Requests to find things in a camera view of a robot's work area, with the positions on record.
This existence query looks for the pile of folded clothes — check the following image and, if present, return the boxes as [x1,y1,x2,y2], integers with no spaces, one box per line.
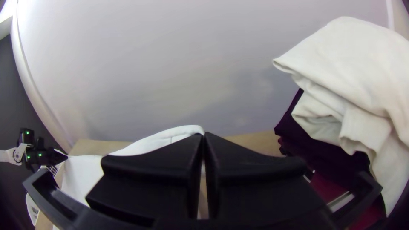
[273,16,409,230]

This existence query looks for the white t-shirt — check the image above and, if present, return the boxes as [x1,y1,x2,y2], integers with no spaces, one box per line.
[25,124,210,226]

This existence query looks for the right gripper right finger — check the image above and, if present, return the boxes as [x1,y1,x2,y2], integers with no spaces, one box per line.
[204,131,334,221]

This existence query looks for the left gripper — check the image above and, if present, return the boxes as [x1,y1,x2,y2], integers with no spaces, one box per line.
[43,147,68,167]

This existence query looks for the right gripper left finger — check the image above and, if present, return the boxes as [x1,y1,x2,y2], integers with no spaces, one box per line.
[85,133,205,228]

